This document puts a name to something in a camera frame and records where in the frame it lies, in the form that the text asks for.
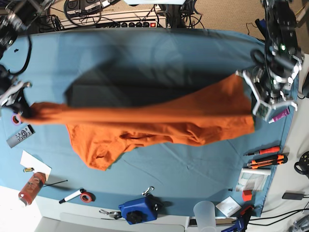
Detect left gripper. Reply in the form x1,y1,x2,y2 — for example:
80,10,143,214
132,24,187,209
235,66,297,111

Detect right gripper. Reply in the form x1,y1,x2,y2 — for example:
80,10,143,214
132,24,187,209
0,81,32,118

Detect orange t-shirt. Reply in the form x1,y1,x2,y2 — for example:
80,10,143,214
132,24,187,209
22,74,254,171

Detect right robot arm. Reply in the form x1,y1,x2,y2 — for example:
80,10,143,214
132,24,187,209
0,0,54,118

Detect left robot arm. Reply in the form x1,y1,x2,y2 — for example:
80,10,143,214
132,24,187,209
236,0,304,118

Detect purple tape roll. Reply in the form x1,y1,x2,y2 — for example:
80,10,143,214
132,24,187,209
11,113,23,126

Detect grey remote control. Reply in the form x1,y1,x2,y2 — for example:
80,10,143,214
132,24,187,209
6,124,35,148

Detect purple glue tube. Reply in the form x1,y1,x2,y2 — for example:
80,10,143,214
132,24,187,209
268,108,290,124

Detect white paper card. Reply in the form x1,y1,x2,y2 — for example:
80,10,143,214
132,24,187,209
20,150,52,181

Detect orange black screwdriver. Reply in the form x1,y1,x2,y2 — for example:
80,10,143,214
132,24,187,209
244,146,281,156

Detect small AA battery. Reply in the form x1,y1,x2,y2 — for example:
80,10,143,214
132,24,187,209
23,168,34,173

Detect orange black utility knife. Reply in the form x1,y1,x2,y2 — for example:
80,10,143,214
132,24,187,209
247,154,288,169

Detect black round device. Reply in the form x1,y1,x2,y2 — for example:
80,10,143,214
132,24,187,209
294,151,309,178

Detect red drink can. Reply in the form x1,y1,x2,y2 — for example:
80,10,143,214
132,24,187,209
18,172,46,206

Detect clear plastic packet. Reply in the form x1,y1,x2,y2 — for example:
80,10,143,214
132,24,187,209
236,168,271,191

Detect teal tablecloth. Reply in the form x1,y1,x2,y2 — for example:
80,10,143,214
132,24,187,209
0,29,293,216

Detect white marker pen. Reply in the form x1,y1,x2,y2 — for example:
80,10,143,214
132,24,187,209
59,188,85,204

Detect small orange block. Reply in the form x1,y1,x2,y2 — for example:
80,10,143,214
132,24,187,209
242,190,253,202

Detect black power adapter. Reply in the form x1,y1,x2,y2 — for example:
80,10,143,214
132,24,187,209
282,192,305,201

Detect red tape roll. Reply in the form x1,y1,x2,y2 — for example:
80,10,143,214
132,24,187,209
80,192,94,203

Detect white booklet card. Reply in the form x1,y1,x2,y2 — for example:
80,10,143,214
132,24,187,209
215,196,241,217

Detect white power strip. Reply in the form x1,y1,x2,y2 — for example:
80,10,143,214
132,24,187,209
60,10,167,29

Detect blue bar clamp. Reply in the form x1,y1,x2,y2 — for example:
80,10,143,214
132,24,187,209
222,205,254,232

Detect translucent plastic cup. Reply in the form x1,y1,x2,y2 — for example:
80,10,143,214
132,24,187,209
193,201,216,232

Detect blue clamp device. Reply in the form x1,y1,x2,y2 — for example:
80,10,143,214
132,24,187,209
118,194,164,225

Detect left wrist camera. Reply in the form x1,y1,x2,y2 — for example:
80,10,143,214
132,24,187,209
252,101,273,121

